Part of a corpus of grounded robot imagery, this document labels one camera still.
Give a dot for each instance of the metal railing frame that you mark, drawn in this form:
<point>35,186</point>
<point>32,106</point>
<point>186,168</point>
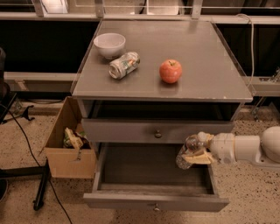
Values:
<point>216,11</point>

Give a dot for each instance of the crushed soda can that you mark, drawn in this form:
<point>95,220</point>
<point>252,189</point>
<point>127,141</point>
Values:
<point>127,63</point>

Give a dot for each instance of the white ceramic bowl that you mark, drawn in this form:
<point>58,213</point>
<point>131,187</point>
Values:
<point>110,45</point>

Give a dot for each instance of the grey drawer cabinet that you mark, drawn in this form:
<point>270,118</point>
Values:
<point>209,89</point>

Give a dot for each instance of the red apple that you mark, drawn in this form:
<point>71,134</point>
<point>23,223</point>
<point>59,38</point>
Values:
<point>170,71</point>

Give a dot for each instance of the clear plastic water bottle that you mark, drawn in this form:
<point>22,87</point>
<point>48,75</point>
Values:
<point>191,145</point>

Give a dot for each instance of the cardboard box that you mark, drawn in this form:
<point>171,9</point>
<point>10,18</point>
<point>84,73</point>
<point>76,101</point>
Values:
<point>64,162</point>

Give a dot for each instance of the grey open middle drawer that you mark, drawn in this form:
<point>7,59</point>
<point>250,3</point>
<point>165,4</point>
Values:
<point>146,177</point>

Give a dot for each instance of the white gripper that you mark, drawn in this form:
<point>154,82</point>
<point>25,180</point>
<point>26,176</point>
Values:
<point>223,148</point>

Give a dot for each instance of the snack bags in box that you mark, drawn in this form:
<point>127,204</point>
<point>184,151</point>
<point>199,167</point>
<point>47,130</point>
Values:
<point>75,139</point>

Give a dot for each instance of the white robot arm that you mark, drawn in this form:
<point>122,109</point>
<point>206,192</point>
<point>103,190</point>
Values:
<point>263,150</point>

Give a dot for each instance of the grey upper drawer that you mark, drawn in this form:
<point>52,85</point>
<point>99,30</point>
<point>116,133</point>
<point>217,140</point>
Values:
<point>149,131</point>

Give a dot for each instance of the black stand base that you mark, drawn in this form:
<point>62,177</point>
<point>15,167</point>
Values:
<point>42,171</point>

